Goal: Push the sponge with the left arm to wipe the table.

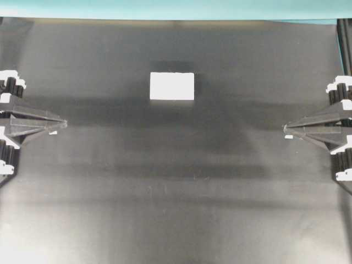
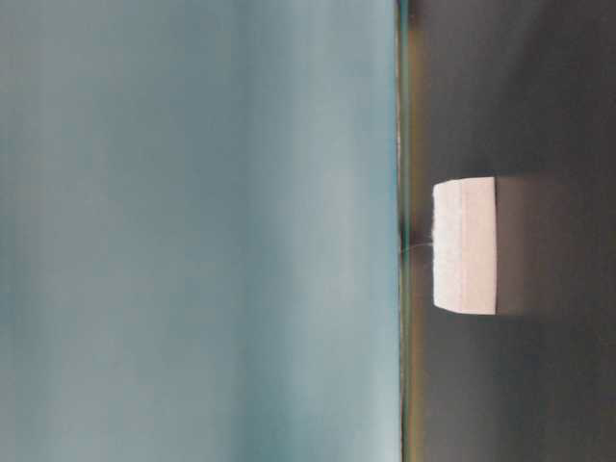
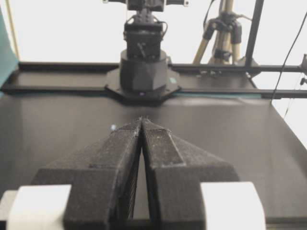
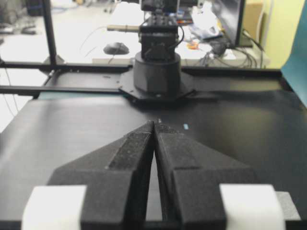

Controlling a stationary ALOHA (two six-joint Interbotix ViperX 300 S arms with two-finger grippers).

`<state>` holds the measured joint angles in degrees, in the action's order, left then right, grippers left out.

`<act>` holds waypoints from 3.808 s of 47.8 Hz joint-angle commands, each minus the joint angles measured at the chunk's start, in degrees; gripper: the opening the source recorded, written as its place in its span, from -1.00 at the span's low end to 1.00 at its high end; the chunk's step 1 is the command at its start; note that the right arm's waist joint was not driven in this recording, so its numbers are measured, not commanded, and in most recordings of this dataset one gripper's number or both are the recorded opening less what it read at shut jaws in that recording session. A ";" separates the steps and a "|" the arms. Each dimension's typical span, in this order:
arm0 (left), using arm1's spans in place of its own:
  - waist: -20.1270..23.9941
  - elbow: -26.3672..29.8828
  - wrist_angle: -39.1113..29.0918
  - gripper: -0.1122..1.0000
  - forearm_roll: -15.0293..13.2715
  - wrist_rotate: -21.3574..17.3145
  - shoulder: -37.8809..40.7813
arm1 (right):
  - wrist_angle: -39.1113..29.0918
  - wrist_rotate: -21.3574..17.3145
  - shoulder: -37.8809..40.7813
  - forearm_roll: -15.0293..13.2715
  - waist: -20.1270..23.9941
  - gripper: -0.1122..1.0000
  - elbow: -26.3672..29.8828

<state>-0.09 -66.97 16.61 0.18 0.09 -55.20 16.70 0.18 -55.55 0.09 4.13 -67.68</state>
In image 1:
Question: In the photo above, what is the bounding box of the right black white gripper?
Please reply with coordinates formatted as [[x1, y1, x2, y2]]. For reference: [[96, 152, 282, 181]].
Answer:
[[283, 74, 352, 182]]

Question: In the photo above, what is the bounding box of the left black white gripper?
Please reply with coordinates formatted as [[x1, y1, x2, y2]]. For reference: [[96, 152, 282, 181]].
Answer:
[[0, 69, 68, 177]]

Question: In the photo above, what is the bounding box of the white rectangular sponge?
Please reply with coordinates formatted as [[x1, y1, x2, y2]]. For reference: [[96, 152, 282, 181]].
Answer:
[[150, 72, 195, 101]]

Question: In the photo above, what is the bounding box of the black vertical frame post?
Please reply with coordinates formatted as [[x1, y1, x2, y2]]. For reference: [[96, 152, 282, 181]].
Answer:
[[337, 18, 352, 76]]

